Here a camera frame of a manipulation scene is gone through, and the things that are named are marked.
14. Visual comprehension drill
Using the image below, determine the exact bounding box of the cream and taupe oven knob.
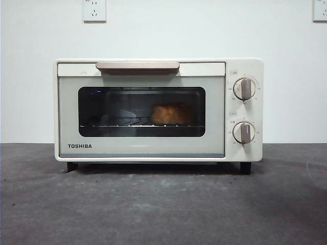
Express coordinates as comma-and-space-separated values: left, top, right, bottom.
233, 78, 257, 101
232, 121, 256, 144

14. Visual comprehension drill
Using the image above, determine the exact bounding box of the white wall power socket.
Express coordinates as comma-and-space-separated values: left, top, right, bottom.
312, 0, 327, 22
82, 0, 107, 22

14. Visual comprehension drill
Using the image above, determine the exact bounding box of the golden braided bread loaf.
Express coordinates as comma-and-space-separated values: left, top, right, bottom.
151, 102, 196, 126

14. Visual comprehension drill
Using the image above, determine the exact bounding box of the glass oven door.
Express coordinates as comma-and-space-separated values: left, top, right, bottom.
57, 61, 226, 158

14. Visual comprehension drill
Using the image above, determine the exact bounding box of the metal wire oven rack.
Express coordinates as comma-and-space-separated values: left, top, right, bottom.
79, 116, 205, 128

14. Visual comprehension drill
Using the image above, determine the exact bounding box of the cream Toshiba toaster oven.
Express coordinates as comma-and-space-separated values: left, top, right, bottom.
53, 58, 264, 175

